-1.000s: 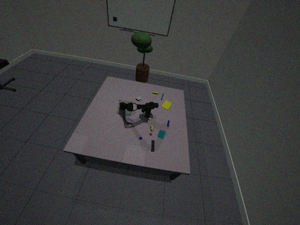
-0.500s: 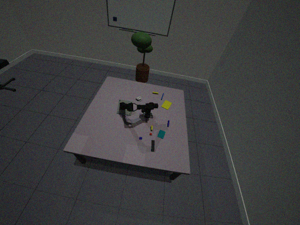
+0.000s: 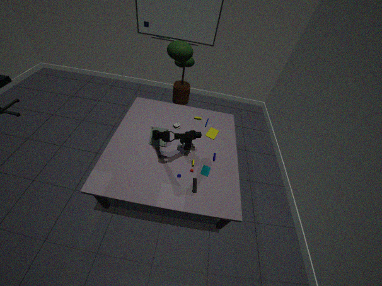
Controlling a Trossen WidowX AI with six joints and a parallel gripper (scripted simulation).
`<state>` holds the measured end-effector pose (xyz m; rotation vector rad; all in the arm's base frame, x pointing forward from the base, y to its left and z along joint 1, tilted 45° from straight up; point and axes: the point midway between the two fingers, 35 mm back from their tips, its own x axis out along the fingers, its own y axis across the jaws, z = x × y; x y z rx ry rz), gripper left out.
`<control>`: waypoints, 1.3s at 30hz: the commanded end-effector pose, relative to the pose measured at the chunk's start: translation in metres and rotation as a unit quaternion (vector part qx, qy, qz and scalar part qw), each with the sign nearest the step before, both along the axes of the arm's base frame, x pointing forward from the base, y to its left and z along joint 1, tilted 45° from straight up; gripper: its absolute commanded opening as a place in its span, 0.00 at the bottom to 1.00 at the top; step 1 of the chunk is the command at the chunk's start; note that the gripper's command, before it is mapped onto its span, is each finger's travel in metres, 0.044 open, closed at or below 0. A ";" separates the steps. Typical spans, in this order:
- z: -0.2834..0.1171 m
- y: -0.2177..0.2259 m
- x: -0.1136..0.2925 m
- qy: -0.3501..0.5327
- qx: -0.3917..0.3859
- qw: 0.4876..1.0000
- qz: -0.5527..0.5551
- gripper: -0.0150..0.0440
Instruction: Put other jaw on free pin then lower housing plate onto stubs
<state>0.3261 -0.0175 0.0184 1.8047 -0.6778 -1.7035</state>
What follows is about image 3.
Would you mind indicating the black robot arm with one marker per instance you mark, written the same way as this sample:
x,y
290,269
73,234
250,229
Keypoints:
x,y
165,136

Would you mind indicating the yellow flat square plate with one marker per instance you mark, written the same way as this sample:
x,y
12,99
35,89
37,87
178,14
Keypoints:
x,y
212,133

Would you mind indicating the teal flat plate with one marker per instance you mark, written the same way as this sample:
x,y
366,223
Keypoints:
x,y
205,170

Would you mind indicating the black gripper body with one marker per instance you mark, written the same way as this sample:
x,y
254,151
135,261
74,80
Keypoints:
x,y
187,147

